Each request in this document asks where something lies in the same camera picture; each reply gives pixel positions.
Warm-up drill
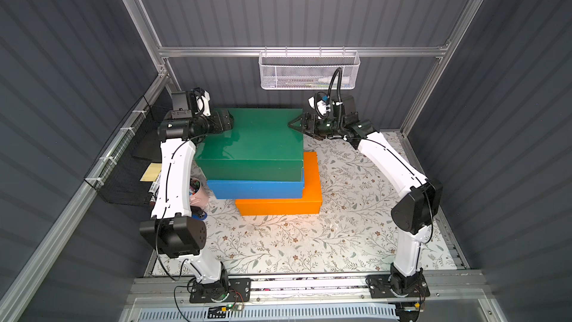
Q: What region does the white wire mesh basket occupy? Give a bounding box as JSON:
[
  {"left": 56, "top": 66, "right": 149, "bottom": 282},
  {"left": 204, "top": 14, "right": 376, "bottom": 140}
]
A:
[{"left": 259, "top": 49, "right": 361, "bottom": 90}]

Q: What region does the white marker in basket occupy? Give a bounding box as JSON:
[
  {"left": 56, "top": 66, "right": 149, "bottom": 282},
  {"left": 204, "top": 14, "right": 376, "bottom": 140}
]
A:
[{"left": 318, "top": 77, "right": 351, "bottom": 85}]

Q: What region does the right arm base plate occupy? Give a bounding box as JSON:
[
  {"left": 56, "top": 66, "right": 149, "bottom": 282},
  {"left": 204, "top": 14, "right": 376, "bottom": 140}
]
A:
[{"left": 365, "top": 271, "right": 431, "bottom": 301}]

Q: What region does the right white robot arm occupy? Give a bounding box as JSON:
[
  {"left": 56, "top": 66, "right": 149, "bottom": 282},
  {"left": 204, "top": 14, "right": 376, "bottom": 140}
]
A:
[{"left": 287, "top": 112, "right": 442, "bottom": 295}]

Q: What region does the yellow sticky notepad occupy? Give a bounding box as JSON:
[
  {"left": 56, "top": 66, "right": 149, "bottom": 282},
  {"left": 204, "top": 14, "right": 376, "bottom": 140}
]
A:
[{"left": 140, "top": 162, "right": 162, "bottom": 183}]

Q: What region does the blue shoebox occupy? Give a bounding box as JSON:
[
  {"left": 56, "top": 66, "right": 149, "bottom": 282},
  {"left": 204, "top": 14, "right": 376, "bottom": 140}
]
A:
[{"left": 206, "top": 173, "right": 305, "bottom": 200}]

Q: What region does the green shoebox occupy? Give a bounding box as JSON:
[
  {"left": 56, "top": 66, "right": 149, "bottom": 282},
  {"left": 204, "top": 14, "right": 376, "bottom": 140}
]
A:
[{"left": 194, "top": 108, "right": 304, "bottom": 182}]

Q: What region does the floral table mat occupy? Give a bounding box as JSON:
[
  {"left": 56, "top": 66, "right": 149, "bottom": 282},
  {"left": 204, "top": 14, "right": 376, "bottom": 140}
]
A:
[{"left": 206, "top": 137, "right": 399, "bottom": 274}]

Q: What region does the pink pen cup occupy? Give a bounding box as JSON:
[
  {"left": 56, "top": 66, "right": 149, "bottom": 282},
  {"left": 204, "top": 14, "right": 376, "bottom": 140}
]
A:
[{"left": 189, "top": 177, "right": 209, "bottom": 210}]

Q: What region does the blue stapler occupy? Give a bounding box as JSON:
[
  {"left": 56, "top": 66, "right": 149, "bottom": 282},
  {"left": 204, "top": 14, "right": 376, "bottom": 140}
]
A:
[{"left": 192, "top": 207, "right": 208, "bottom": 221}]

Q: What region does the aluminium rail at front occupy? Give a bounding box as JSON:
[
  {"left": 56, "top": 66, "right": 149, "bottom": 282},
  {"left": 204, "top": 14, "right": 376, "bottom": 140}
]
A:
[{"left": 126, "top": 270, "right": 492, "bottom": 306}]

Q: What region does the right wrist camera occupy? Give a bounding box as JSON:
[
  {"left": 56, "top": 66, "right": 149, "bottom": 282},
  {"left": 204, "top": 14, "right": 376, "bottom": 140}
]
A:
[{"left": 308, "top": 92, "right": 357, "bottom": 120}]

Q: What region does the orange shoebox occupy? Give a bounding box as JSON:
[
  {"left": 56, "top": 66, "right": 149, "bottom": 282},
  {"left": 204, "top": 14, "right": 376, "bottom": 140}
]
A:
[{"left": 235, "top": 152, "right": 323, "bottom": 216}]

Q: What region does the black wire wall basket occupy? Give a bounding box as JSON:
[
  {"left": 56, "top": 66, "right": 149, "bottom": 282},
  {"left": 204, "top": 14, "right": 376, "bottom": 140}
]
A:
[{"left": 84, "top": 90, "right": 172, "bottom": 208}]

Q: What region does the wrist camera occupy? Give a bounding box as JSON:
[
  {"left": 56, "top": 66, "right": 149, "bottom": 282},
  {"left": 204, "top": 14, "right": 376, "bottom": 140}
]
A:
[
  {"left": 171, "top": 87, "right": 211, "bottom": 119},
  {"left": 308, "top": 92, "right": 357, "bottom": 120}
]

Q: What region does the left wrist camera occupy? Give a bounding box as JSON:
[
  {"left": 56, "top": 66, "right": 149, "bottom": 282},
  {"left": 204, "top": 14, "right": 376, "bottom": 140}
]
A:
[{"left": 171, "top": 87, "right": 211, "bottom": 119}]

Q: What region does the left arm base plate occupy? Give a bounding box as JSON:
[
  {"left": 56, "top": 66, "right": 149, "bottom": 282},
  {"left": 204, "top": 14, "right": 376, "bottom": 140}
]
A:
[{"left": 188, "top": 278, "right": 252, "bottom": 304}]

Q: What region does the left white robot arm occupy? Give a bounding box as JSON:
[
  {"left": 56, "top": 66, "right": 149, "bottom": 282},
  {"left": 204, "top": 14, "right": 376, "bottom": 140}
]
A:
[{"left": 139, "top": 109, "right": 234, "bottom": 290}]

